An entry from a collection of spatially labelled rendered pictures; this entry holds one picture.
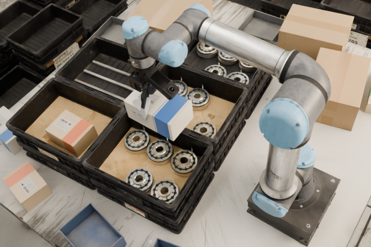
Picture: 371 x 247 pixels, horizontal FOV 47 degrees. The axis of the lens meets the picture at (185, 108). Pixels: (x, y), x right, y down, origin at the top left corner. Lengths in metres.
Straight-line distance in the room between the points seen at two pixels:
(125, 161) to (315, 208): 0.72
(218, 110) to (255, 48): 0.68
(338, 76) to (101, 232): 1.16
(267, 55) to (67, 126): 0.93
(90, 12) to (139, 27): 2.00
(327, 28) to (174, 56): 1.13
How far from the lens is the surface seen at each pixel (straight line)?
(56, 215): 1.80
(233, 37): 1.17
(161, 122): 1.38
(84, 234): 1.72
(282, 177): 1.25
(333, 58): 1.99
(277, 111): 1.00
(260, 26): 2.35
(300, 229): 1.56
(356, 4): 2.93
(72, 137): 1.72
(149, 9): 2.21
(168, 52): 1.14
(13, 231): 2.70
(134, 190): 1.49
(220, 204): 1.69
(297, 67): 1.10
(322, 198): 1.61
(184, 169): 1.59
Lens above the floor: 2.21
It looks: 50 degrees down
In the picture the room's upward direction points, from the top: 8 degrees counter-clockwise
